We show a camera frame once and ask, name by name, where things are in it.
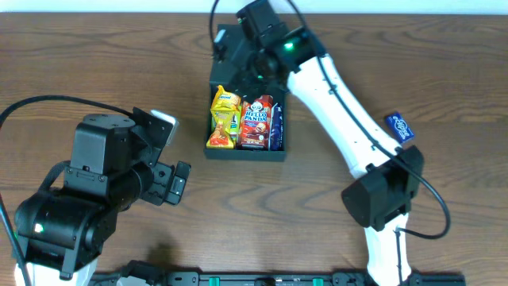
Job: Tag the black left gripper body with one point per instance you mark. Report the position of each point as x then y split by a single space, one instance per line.
167 183

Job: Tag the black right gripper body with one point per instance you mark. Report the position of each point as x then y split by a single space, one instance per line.
232 60

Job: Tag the black gift box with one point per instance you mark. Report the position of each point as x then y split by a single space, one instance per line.
246 153

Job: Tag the small yellow snack packet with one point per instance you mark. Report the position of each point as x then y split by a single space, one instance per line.
225 100

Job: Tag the long yellow orange snack packet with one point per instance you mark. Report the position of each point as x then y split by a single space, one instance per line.
220 137

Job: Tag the red Hello Panda box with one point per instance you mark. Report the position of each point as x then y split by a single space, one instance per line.
255 123

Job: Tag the green Pretz snack box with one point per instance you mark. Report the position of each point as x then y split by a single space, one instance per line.
234 128

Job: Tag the blue Dairy Milk chocolate bar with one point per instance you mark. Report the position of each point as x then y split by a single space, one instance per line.
276 135

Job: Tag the blue Eclipse mint tin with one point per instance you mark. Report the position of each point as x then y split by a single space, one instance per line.
399 127

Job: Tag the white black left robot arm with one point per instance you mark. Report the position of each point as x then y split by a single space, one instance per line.
62 228

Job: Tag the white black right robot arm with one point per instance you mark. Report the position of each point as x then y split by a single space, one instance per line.
386 177

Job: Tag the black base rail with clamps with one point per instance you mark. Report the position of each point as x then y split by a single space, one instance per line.
142 273

